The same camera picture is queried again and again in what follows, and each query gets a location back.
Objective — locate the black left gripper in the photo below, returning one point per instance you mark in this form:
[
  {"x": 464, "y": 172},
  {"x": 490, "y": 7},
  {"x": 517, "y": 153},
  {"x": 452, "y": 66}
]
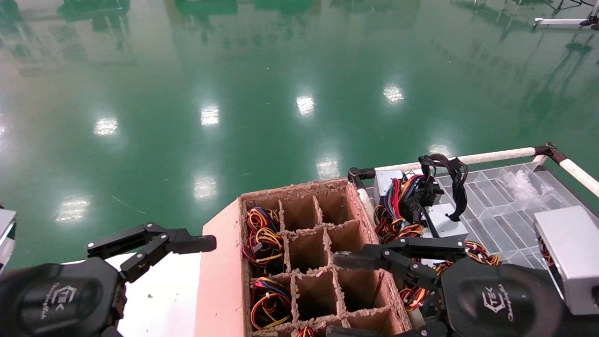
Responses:
[{"x": 56, "y": 299}]

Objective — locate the black tube joint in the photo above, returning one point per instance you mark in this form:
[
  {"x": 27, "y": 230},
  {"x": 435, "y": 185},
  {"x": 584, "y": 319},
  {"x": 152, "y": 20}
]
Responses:
[
  {"x": 358, "y": 174},
  {"x": 548, "y": 150}
]

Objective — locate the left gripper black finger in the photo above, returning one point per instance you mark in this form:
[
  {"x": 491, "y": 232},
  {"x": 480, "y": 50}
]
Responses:
[{"x": 187, "y": 242}]

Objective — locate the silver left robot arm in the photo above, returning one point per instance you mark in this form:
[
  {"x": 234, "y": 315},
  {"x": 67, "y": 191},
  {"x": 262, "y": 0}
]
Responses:
[{"x": 5, "y": 224}]

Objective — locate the short white tube stub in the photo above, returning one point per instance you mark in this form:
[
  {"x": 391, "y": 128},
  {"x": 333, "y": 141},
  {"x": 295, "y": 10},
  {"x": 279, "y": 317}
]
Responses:
[{"x": 539, "y": 160}]

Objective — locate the crumpled clear plastic film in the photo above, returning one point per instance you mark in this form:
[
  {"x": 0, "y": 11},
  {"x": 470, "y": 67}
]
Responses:
[{"x": 524, "y": 185}]

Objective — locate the pink cardboard box with dividers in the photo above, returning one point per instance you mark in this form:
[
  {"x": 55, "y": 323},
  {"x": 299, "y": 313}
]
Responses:
[{"x": 220, "y": 281}]

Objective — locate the light grey power supply unit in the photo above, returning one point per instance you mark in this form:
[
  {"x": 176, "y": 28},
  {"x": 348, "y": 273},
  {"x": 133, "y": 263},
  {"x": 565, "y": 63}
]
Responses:
[{"x": 444, "y": 224}]

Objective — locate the black caster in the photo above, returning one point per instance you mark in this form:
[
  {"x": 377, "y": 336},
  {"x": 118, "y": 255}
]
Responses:
[{"x": 590, "y": 20}]

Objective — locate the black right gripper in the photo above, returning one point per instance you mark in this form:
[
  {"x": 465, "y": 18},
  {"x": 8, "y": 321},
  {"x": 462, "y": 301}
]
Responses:
[{"x": 500, "y": 299}]

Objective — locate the white metal base bar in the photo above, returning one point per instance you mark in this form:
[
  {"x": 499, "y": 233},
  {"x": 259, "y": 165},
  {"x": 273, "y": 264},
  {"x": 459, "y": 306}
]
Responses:
[{"x": 557, "y": 22}]

